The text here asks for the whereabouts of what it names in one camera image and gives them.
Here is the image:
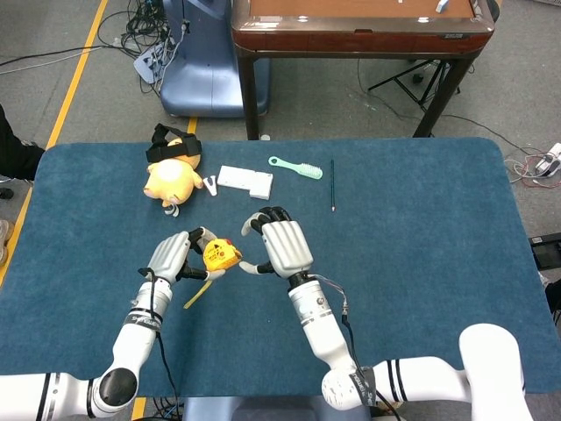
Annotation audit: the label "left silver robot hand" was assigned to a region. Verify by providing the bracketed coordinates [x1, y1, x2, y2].
[138, 226, 227, 284]

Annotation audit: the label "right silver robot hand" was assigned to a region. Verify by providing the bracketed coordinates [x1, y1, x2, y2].
[238, 205, 314, 280]

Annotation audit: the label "yellow tape measure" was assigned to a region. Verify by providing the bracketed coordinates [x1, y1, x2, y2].
[183, 237, 244, 310]

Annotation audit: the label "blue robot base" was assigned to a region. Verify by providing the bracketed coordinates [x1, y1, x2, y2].
[132, 0, 271, 118]

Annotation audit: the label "white rectangular block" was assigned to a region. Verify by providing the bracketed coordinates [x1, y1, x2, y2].
[217, 164, 274, 201]

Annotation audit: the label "yellow plush toy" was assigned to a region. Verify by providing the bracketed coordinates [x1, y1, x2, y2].
[143, 138, 205, 219]

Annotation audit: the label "mint green brush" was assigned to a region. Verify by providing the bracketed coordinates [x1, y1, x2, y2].
[267, 155, 324, 181]

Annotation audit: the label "blue table cloth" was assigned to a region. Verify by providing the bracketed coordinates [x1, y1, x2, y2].
[0, 137, 558, 399]

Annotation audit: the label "grey robot torso base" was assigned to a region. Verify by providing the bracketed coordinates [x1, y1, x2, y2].
[181, 394, 373, 421]

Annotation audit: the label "person in white shirt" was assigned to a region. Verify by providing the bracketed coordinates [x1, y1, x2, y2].
[0, 104, 46, 267]

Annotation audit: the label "black tripod stand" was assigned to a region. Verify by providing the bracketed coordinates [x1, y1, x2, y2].
[366, 59, 462, 111]

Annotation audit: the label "brown wooden table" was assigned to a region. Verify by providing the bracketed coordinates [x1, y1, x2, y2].
[231, 0, 501, 140]

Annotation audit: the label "black box on floor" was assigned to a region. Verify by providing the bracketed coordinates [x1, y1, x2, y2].
[528, 232, 561, 271]

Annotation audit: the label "white power strip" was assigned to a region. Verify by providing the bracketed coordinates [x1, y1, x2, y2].
[534, 142, 561, 178]

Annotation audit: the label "black strap headset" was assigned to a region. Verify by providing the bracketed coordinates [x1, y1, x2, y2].
[146, 123, 202, 164]

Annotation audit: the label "tangled black cables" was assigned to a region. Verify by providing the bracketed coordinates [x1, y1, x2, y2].
[96, 0, 185, 96]

